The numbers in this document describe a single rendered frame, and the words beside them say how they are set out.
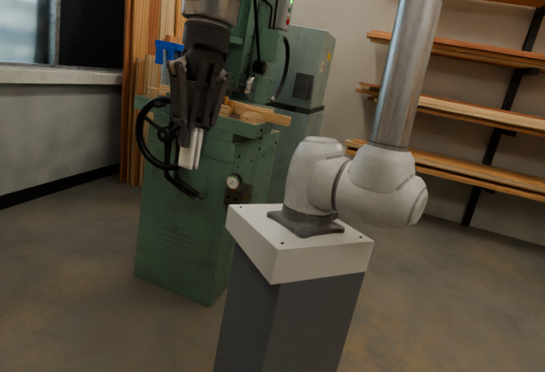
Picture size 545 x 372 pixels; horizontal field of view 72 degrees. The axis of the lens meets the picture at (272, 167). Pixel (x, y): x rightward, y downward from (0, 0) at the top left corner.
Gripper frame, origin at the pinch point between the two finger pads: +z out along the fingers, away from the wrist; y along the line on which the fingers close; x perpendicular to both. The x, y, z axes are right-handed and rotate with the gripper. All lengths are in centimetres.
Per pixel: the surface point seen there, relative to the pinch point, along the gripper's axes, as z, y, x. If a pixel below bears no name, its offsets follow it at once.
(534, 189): 20, -321, 58
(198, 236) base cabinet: 56, -75, -65
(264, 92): -14, -103, -62
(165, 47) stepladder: -32, -117, -157
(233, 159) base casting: 16, -75, -52
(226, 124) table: 2, -73, -57
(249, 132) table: 4, -76, -47
